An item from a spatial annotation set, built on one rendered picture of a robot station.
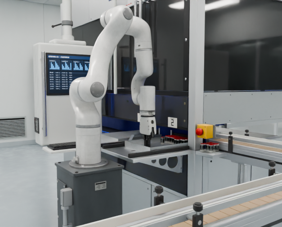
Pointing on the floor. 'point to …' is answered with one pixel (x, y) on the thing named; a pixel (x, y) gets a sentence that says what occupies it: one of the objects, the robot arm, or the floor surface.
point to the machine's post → (195, 94)
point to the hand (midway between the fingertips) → (147, 143)
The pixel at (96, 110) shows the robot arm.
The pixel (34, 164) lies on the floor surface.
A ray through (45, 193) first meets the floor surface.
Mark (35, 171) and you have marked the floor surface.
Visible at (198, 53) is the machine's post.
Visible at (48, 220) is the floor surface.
